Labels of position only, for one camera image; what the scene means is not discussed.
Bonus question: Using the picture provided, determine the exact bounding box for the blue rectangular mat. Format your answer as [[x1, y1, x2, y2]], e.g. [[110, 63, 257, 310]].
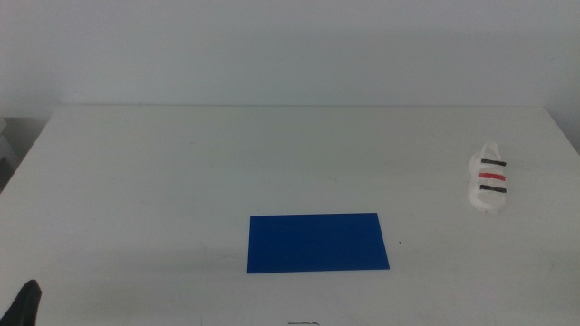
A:
[[246, 212, 391, 274]]

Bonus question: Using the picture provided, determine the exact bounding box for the white sandal with striped straps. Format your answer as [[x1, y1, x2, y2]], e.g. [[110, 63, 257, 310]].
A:
[[467, 140, 509, 216]]

